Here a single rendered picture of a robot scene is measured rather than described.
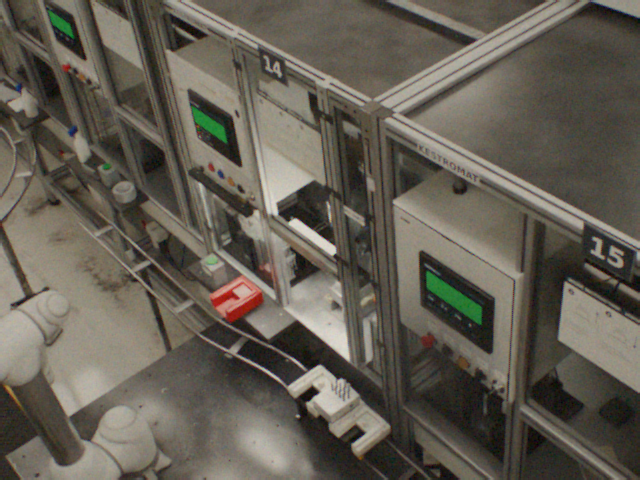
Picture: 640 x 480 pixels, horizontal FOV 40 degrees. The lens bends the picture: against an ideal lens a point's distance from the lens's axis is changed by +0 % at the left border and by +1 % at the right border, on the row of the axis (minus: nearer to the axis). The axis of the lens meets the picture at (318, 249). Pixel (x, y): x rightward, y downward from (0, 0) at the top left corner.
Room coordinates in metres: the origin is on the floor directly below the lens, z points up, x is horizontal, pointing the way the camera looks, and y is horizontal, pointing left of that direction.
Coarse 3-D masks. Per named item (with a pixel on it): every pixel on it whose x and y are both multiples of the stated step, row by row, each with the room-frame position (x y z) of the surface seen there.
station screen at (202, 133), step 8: (192, 104) 2.56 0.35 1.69; (192, 112) 2.57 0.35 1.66; (208, 112) 2.47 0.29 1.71; (216, 120) 2.44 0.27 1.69; (200, 128) 2.54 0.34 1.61; (224, 128) 2.41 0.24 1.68; (200, 136) 2.55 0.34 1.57; (208, 136) 2.51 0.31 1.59; (216, 136) 2.46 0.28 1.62; (208, 144) 2.52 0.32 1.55; (216, 144) 2.47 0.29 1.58; (224, 144) 2.43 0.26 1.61; (224, 152) 2.43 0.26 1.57
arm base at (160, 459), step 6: (156, 450) 1.91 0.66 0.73; (156, 456) 1.88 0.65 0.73; (162, 456) 1.90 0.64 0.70; (156, 462) 1.87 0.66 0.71; (162, 462) 1.88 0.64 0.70; (168, 462) 1.87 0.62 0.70; (144, 468) 1.84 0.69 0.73; (150, 468) 1.84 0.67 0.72; (156, 468) 1.85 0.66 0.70; (162, 468) 1.86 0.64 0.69; (126, 474) 1.83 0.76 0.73; (132, 474) 1.82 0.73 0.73; (138, 474) 1.82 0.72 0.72; (144, 474) 1.82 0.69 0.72; (150, 474) 1.82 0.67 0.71
